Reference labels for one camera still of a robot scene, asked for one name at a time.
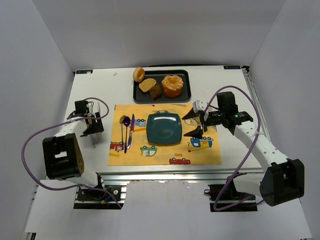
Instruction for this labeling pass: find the glazed donut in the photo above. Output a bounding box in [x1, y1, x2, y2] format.
[132, 67, 145, 83]

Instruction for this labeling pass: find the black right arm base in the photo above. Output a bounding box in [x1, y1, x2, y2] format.
[203, 184, 258, 213]

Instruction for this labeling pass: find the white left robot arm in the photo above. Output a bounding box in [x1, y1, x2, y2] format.
[42, 99, 104, 189]

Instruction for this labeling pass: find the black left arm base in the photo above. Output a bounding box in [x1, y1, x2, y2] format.
[73, 184, 127, 210]

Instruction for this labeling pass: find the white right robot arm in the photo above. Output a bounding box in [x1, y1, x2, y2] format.
[183, 91, 305, 207]

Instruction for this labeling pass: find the bread slice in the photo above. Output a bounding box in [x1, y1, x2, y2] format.
[138, 78, 157, 93]

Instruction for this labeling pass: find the yellow cartoon placemat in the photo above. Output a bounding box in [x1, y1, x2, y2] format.
[108, 104, 222, 166]

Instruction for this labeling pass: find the gold spoon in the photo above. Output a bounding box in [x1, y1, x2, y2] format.
[119, 115, 126, 144]

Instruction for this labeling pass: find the iridescent purple spoon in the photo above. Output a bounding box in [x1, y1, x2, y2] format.
[123, 116, 131, 154]

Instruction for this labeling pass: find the dark teal square plate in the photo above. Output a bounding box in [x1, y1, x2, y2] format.
[146, 113, 182, 145]

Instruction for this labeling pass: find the orange bundt cake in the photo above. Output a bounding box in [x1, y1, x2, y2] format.
[161, 75, 184, 99]

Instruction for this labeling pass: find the iridescent purple knife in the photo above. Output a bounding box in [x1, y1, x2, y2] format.
[126, 114, 135, 150]

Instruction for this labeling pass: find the brown chocolate croissant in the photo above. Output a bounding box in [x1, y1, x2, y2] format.
[149, 84, 162, 100]

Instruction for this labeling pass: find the black baking tray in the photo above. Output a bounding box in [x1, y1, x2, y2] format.
[133, 69, 192, 104]

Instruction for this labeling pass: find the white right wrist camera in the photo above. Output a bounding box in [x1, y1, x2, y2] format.
[193, 100, 208, 113]

